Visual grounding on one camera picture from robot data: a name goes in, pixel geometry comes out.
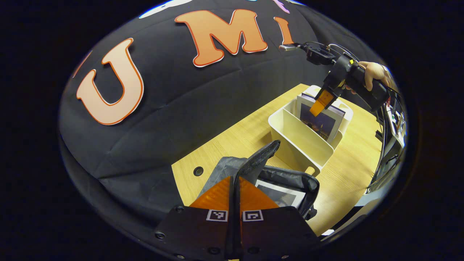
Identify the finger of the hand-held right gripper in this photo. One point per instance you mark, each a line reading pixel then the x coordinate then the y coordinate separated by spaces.
pixel 320 103

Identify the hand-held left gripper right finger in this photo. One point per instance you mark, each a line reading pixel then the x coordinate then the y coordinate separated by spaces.
pixel 275 232

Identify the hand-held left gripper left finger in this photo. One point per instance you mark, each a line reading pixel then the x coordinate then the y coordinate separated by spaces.
pixel 195 232

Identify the blue cover book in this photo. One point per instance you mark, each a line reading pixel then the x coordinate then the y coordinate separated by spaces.
pixel 320 121

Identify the grey cover book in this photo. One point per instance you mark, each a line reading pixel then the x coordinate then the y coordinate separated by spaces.
pixel 279 194

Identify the white bookshelf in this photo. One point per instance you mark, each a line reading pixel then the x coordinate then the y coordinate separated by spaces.
pixel 301 145

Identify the grey schoolbag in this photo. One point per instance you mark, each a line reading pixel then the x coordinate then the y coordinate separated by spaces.
pixel 232 166

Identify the white side equipment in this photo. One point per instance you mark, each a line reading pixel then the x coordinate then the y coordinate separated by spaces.
pixel 393 123

